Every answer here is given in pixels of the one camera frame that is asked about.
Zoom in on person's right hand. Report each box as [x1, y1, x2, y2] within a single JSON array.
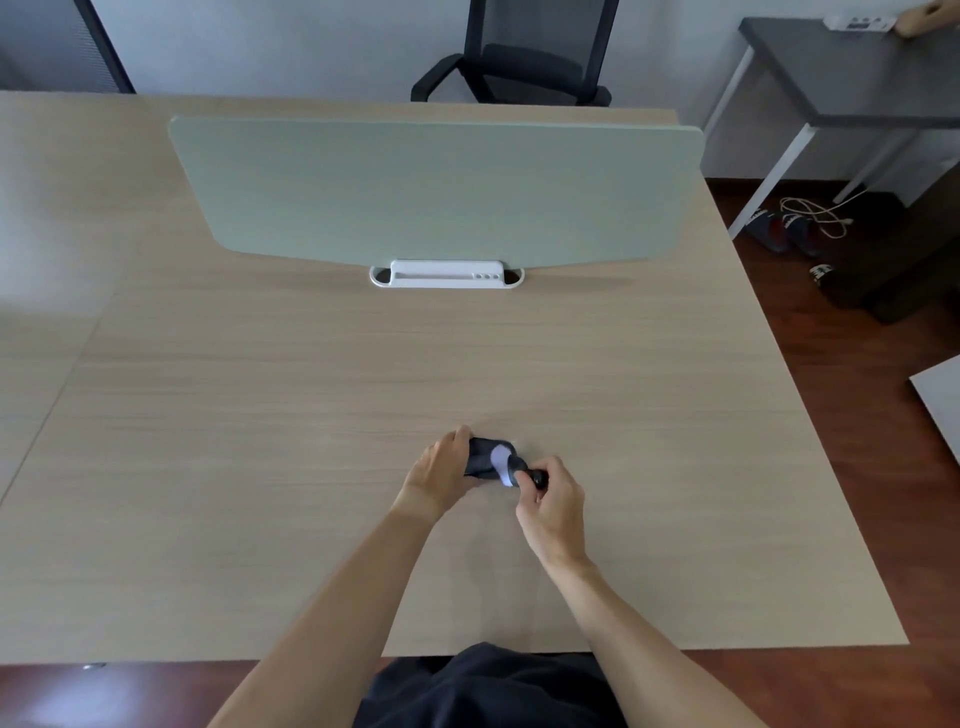
[[514, 455, 588, 569]]

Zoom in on person's left hand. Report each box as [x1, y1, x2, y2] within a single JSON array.
[[393, 425, 482, 525]]

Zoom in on dark blue sock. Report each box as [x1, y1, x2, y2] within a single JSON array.
[[463, 437, 550, 492]]

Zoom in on person's right forearm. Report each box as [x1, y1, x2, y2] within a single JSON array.
[[541, 556, 766, 728]]

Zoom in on person's left forearm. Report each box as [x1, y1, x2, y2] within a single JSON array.
[[207, 506, 438, 728]]

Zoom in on white divider base holder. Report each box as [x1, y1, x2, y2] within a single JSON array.
[[369, 259, 525, 291]]

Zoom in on person's dark shorts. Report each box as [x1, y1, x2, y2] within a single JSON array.
[[352, 642, 630, 728]]

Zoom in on pale green desk divider panel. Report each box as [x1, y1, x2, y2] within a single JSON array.
[[168, 114, 706, 270]]

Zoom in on dark slipper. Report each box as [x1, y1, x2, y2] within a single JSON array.
[[781, 213, 825, 260], [744, 210, 790, 256]]

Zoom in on black mesh office chair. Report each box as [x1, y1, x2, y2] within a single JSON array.
[[410, 0, 622, 108]]

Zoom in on white board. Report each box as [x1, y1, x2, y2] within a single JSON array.
[[909, 354, 960, 466]]

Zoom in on dark grey side table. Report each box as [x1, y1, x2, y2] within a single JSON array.
[[703, 16, 960, 241]]

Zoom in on black cabinet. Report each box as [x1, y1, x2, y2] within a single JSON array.
[[0, 0, 137, 95]]

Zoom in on white cable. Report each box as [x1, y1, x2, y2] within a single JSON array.
[[780, 187, 871, 240]]

